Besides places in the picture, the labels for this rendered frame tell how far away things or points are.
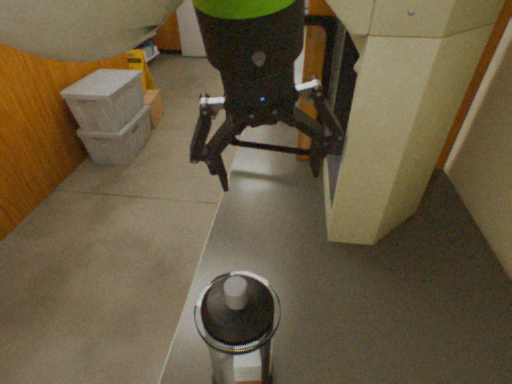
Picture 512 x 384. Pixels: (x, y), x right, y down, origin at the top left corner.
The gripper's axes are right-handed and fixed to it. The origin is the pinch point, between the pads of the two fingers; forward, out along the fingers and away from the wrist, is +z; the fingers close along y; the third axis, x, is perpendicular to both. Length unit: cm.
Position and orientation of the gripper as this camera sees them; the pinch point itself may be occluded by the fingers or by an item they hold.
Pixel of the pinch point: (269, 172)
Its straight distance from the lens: 46.9
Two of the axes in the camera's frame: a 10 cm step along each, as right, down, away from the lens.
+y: -9.9, 1.5, 0.2
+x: 1.2, 8.3, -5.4
